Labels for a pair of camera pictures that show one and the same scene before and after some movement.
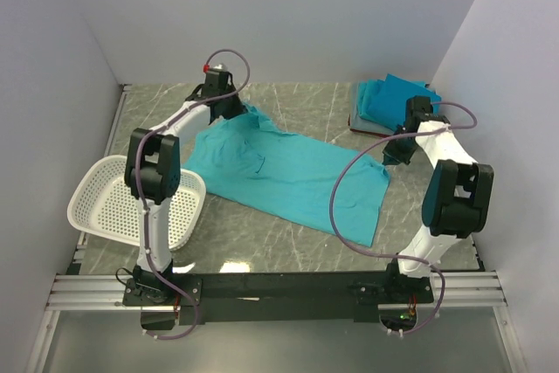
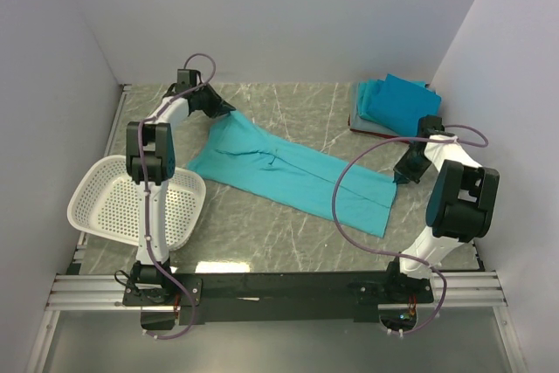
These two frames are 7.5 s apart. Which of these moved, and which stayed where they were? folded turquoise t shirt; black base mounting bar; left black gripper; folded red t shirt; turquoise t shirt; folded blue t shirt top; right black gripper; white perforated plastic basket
Moved: turquoise t shirt; right black gripper; left black gripper
Stayed: folded red t shirt; white perforated plastic basket; black base mounting bar; folded blue t shirt top; folded turquoise t shirt
